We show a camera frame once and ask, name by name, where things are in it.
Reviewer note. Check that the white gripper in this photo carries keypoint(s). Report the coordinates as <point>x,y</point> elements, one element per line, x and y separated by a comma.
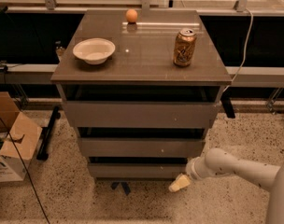
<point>192,169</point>

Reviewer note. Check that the grey bottom drawer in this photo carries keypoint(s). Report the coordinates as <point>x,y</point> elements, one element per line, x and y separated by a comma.
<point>135,171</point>

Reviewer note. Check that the grey drawer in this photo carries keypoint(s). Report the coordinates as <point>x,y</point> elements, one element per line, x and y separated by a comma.
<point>135,171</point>
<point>139,115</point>
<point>132,147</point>

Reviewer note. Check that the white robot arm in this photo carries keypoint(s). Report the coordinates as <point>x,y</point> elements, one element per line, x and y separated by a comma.
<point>219,163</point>

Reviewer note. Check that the grey middle drawer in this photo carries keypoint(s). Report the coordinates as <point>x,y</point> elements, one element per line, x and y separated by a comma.
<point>132,147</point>

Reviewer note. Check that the grey drawer cabinet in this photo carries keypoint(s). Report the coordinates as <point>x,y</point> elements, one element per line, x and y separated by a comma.
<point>142,70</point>

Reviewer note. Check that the grey top drawer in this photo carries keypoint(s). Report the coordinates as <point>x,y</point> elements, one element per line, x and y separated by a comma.
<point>139,115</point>

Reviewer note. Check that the open cardboard box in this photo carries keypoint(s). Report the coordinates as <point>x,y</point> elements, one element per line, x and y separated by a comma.
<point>19,137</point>

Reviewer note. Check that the black stand leg right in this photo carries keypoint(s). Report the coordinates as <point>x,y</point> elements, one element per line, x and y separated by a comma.
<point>227,106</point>

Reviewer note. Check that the black stand leg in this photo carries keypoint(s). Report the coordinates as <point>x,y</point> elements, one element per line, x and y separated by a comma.
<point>42,153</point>
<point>227,106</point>

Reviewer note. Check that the golden soda can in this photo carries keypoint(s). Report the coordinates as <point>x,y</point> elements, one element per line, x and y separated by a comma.
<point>184,47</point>

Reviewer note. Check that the black stand leg left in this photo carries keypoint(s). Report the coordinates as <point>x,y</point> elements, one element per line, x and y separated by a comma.
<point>42,153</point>

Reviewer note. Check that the white bowl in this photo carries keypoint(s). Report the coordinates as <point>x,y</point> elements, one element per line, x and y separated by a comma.
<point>94,50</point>

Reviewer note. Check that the orange ball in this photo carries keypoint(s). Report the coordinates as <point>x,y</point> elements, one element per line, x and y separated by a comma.
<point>131,15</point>

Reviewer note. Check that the metal window frame rail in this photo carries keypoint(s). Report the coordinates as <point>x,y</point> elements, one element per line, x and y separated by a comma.
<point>142,3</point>

